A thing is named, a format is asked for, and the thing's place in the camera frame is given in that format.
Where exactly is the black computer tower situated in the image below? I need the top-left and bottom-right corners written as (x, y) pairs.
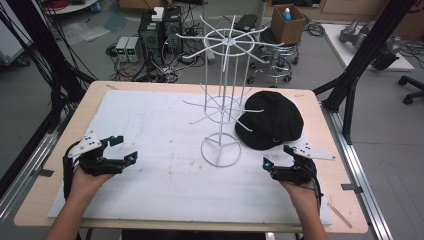
top-left (162, 5), bottom-right (184, 55)
top-left (137, 9), bottom-right (165, 66)

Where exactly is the white wire rack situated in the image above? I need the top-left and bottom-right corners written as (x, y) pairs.
top-left (175, 14), bottom-right (285, 169)

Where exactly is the wooden table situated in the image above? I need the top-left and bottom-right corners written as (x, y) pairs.
top-left (13, 80), bottom-right (370, 235)

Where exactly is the chrome stool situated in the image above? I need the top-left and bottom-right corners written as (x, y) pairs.
top-left (245, 28), bottom-right (300, 89)

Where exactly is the black cap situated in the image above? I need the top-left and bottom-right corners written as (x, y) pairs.
top-left (234, 90), bottom-right (305, 151)

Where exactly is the round white table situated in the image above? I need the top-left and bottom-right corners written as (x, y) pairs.
top-left (42, 0), bottom-right (102, 16)

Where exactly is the black office chair base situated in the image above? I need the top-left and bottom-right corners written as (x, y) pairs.
top-left (397, 74), bottom-right (424, 106)

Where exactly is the aluminium rail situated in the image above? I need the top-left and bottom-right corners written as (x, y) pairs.
top-left (320, 102), bottom-right (395, 240)
top-left (0, 111), bottom-right (72, 225)

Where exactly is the black flat device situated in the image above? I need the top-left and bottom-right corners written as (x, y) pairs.
top-left (234, 13), bottom-right (259, 33)

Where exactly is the person's right hand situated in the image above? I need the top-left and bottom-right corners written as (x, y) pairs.
top-left (279, 180), bottom-right (321, 210)

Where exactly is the clear plastic sheet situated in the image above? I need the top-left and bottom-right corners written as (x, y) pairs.
top-left (62, 12), bottom-right (130, 43)

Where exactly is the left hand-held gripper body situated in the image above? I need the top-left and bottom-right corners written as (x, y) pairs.
top-left (66, 131), bottom-right (125, 177)

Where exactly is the thin wooden stick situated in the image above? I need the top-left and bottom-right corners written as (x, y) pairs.
top-left (326, 202), bottom-right (354, 230)

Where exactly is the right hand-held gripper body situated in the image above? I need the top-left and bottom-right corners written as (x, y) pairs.
top-left (270, 141), bottom-right (337, 187)

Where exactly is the white foam mat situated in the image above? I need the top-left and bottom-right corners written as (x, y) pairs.
top-left (47, 89), bottom-right (334, 226)

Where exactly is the grey power supply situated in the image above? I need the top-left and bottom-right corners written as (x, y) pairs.
top-left (115, 35), bottom-right (130, 63)
top-left (126, 36), bottom-right (143, 64)

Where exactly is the coiled black cable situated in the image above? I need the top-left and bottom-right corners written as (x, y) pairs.
top-left (304, 21), bottom-right (326, 38)

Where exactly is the black frame post with cables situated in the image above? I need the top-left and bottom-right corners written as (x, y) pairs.
top-left (0, 0), bottom-right (98, 136)

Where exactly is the dark tape piece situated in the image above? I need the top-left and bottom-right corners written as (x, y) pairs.
top-left (29, 168), bottom-right (55, 178)
top-left (340, 183), bottom-right (364, 195)

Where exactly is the white box device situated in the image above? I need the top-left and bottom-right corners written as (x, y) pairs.
top-left (151, 6), bottom-right (165, 22)

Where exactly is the tangle of floor cables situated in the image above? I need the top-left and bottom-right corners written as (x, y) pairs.
top-left (105, 42), bottom-right (208, 84)

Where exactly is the cardboard box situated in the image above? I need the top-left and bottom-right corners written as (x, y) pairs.
top-left (270, 3), bottom-right (307, 46)

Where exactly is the person's left hand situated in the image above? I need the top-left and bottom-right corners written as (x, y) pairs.
top-left (68, 165), bottom-right (116, 202)

